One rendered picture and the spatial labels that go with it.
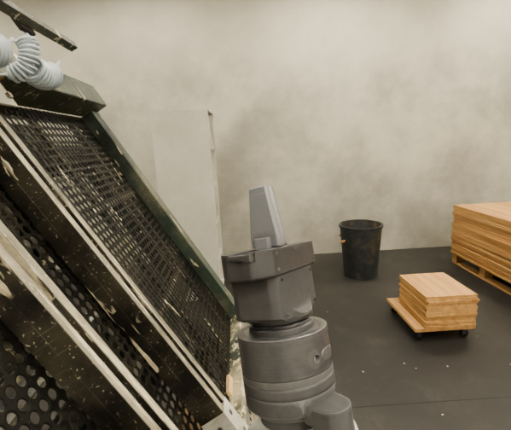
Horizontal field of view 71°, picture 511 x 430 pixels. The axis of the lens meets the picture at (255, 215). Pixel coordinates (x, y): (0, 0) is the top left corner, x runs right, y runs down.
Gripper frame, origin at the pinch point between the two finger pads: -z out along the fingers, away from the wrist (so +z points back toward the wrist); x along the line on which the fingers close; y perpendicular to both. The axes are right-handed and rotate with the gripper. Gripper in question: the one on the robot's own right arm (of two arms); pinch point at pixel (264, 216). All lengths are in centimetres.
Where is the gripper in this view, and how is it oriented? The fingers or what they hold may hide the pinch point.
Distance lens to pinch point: 35.6
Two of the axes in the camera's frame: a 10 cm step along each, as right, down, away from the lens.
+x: -5.1, 0.2, -8.6
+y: -8.5, 1.6, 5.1
